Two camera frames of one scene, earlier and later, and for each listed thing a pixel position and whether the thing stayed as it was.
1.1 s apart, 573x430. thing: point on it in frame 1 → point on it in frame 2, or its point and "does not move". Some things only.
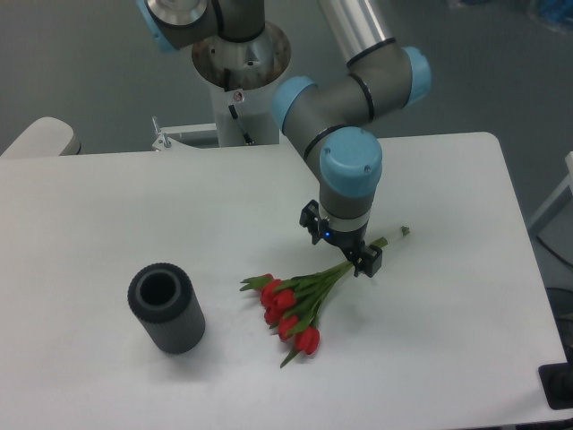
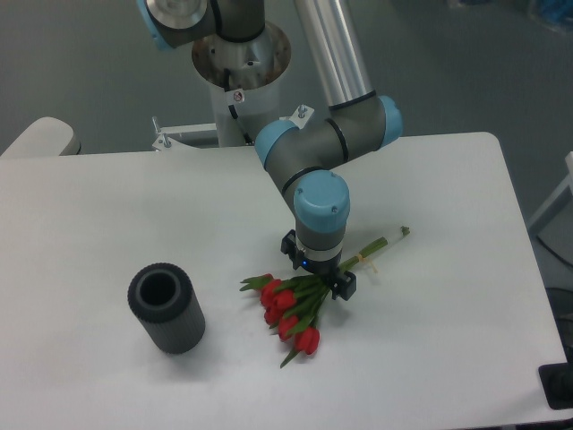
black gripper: x=348 y=243 → x=342 y=283
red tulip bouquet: x=291 y=305 does not move
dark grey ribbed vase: x=162 y=296 does not move
